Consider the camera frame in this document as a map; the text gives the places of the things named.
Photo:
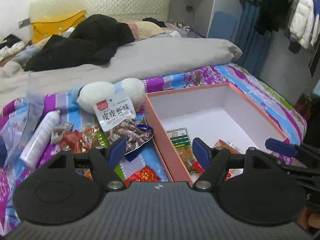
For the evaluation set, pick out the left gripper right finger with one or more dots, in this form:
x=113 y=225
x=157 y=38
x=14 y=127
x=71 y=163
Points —
x=214 y=161

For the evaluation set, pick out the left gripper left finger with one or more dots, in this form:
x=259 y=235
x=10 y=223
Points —
x=103 y=163

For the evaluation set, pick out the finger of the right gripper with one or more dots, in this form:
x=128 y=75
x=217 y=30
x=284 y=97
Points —
x=281 y=147

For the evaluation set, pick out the red clear tofu snack packet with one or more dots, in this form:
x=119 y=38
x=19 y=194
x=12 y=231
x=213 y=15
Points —
x=226 y=146

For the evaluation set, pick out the orange snack packet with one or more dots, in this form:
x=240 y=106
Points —
x=93 y=137

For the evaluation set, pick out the blue white snack bag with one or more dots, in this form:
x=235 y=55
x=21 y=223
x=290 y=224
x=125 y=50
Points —
x=136 y=136

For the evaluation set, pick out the dark red packet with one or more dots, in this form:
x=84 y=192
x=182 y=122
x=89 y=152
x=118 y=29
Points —
x=74 y=141

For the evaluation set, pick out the green pickled vegetable packet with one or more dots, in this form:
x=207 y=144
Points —
x=182 y=144

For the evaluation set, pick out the red foil tea packet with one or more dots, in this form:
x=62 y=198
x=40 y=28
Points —
x=146 y=174

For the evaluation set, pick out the shrimp flavour snack bag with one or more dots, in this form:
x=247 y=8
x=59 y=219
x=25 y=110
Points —
x=114 y=114

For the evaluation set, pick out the small grey clear packet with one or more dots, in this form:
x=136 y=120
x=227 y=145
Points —
x=59 y=130

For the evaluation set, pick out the person's right hand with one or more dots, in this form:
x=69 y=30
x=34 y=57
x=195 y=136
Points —
x=309 y=218

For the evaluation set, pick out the pink cardboard box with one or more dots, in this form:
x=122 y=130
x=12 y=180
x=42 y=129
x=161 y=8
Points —
x=211 y=113

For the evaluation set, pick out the white blue plush toy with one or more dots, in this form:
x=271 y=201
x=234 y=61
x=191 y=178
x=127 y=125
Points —
x=86 y=96

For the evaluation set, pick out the white spray can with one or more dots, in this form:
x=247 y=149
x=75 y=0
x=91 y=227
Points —
x=39 y=140

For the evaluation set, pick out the colourful floral bed sheet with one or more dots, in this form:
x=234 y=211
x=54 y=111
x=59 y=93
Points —
x=275 y=106

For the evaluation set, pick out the clear blue plastic bag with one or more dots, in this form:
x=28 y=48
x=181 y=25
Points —
x=18 y=130

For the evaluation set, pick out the blue curtain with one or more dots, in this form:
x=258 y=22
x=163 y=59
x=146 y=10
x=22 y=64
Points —
x=253 y=45

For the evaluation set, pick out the black clothing pile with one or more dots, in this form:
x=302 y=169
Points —
x=94 y=41

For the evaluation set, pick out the white puffer jacket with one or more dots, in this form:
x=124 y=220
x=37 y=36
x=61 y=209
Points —
x=304 y=28

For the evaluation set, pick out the blue padded board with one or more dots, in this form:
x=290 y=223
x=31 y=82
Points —
x=223 y=26

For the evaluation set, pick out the pink beige pillow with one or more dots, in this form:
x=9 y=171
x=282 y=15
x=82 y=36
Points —
x=143 y=29

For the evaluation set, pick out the black hanging coat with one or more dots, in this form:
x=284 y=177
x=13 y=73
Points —
x=272 y=15

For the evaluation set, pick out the yellow pillow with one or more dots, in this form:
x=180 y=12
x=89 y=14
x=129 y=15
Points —
x=55 y=25

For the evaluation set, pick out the white clothes pile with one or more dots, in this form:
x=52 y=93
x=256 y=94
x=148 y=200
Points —
x=11 y=45

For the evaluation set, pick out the cream quilted headboard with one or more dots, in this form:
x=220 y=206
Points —
x=127 y=10

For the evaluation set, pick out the grey wall cabinet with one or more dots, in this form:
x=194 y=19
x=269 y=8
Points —
x=198 y=14

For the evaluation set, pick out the wall socket panel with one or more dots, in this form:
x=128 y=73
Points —
x=24 y=23

